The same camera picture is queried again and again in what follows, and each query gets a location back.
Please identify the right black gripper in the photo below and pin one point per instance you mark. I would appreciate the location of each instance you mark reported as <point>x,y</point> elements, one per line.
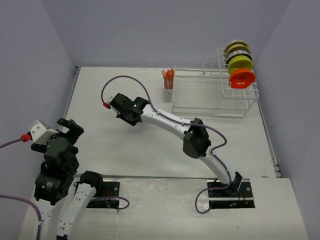
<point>121,115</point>

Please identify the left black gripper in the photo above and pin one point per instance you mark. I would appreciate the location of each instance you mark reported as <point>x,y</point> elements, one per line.
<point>75,130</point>

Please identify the orange plastic bowl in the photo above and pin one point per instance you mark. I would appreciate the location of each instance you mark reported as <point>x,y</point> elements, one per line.
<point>241,78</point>

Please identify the lime green plastic bowl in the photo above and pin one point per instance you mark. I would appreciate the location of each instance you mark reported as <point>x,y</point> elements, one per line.
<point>239,62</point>

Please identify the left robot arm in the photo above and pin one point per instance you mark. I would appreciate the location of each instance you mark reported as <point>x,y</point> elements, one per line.
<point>57,174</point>

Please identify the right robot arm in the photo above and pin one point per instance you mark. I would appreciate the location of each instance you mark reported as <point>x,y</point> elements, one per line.
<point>193,133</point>

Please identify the white cutlery holder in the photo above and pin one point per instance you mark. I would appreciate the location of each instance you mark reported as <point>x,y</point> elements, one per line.
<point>168,90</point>

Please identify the orange plastic fork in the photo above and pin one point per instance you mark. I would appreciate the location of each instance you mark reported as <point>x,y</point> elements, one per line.
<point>164,74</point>

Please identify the orange plastic spoon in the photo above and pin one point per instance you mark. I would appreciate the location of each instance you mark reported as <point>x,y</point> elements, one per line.
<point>169,75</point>

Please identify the orange plastic knife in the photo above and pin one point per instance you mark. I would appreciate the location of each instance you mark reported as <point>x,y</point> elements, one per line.
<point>172,73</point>

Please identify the tan yellow rimmed bowl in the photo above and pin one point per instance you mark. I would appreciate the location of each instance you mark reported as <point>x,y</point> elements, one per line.
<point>237,47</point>

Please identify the white red patterned bowl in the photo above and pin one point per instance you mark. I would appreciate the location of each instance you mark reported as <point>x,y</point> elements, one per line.
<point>239,52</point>

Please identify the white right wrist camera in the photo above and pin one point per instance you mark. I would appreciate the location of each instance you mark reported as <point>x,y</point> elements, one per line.
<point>109,102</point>

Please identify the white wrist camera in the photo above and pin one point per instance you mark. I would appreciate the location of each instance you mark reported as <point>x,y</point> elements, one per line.
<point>40,132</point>
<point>109,102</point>

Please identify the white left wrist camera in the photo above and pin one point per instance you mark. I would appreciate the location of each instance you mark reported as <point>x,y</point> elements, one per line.
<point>40,132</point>

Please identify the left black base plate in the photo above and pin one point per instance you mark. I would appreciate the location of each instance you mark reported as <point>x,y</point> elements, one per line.
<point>109,188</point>

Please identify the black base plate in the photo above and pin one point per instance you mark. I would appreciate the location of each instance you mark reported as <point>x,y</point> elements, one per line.
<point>109,188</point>
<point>243,199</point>

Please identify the white wire dish rack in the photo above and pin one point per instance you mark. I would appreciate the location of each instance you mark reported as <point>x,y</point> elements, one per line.
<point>205,91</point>

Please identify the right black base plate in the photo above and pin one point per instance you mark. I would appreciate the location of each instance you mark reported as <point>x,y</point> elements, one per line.
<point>243,199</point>

